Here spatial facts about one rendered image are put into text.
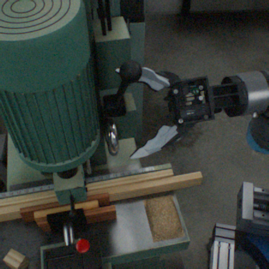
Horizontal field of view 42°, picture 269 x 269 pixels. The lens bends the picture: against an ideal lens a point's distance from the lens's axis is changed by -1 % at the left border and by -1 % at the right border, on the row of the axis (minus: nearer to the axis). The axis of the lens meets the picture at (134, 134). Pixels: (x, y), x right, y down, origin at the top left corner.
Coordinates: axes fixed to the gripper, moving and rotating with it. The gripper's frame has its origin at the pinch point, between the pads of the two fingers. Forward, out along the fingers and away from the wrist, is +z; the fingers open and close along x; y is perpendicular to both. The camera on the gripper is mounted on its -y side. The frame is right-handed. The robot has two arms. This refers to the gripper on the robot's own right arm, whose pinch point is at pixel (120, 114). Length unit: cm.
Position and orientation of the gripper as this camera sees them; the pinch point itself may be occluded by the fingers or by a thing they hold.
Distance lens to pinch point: 61.1
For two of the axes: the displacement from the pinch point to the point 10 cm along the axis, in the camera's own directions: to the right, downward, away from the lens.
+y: 1.3, -0.3, -9.9
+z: -9.8, 1.6, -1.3
